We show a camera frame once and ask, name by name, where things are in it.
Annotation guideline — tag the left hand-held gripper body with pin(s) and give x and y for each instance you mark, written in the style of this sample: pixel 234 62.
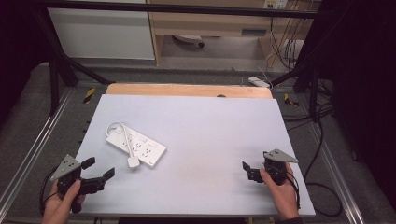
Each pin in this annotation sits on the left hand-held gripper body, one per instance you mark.
pixel 66 168

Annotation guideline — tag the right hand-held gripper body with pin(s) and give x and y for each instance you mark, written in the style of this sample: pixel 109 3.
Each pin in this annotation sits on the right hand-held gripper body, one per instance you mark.
pixel 275 168

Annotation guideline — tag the person's right hand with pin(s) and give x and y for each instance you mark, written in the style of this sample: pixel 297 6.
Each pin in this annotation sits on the person's right hand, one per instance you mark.
pixel 281 194

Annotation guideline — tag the person's left hand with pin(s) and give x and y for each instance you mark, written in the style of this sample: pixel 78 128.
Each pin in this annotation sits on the person's left hand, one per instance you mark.
pixel 59 203

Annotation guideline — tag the yellow black tape marker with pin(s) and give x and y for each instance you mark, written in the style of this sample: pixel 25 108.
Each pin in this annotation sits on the yellow black tape marker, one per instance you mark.
pixel 89 95
pixel 289 100

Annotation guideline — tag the white floor power strip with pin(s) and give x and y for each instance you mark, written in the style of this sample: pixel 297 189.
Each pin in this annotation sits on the white floor power strip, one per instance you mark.
pixel 259 81

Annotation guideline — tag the white cabinet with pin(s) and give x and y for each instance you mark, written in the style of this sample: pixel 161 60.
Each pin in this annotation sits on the white cabinet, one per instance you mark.
pixel 101 32

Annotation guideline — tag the office chair base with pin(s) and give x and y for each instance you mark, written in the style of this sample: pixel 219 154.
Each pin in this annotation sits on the office chair base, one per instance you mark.
pixel 189 39

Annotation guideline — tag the wooden desk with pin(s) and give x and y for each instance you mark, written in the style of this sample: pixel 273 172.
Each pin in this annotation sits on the wooden desk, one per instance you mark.
pixel 211 26

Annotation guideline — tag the black metal crossbar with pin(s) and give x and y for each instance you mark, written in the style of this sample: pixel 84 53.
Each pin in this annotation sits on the black metal crossbar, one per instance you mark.
pixel 174 7

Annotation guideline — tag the aluminium rail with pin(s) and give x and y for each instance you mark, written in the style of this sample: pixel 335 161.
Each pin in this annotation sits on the aluminium rail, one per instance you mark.
pixel 31 149
pixel 337 177

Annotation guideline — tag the black metal frame stand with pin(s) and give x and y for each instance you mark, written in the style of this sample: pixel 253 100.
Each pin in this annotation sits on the black metal frame stand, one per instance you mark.
pixel 59 68
pixel 308 74

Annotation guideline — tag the white wall socket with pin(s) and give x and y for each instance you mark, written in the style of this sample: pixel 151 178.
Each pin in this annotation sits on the white wall socket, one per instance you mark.
pixel 275 3

